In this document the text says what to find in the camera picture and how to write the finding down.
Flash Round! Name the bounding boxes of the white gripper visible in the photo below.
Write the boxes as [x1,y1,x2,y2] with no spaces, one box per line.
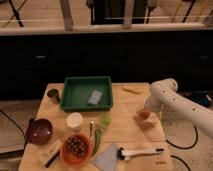
[144,96,163,126]

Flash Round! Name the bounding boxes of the orange apple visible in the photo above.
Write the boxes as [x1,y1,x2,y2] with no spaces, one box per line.
[137,109,151,120]

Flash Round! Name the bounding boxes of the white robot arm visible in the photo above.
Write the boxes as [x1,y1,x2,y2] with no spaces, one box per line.
[144,78,213,139]

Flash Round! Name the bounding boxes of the small green cup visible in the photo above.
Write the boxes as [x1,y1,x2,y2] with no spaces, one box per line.
[98,114,111,129]

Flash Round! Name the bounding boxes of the white paper cup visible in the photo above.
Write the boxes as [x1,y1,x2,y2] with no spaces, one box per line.
[66,112,83,131]

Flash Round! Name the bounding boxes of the dark metal cup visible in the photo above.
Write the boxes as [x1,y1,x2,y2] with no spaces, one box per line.
[47,89,60,104]

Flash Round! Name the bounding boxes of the yellow banana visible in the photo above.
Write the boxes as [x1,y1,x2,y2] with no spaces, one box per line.
[122,86,142,94]

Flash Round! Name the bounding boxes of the green chili pepper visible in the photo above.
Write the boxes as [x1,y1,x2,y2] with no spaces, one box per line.
[93,128,101,155]

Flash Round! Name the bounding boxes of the grey sponge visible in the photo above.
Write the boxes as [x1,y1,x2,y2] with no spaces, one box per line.
[88,90,103,105]

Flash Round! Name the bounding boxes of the metal spoon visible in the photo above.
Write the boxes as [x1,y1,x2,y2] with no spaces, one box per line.
[89,121,94,141]

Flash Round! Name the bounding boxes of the grey blue cloth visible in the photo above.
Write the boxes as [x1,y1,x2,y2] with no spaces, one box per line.
[92,143,118,171]

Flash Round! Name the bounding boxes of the green plastic tray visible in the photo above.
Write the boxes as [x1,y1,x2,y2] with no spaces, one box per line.
[60,76,113,112]

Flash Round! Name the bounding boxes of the orange bowl with nuts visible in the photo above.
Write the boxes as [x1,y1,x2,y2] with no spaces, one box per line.
[60,134,93,167]

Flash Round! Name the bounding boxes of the wooden block brush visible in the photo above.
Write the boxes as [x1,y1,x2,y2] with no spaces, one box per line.
[40,140,62,167]

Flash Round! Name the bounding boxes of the purple bowl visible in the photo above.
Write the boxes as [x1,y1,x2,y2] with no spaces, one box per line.
[26,119,53,145]

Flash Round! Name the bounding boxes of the black power cable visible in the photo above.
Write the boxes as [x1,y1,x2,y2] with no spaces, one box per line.
[165,124,200,150]

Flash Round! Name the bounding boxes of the white black handled tool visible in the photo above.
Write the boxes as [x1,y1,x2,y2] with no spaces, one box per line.
[117,147,164,161]

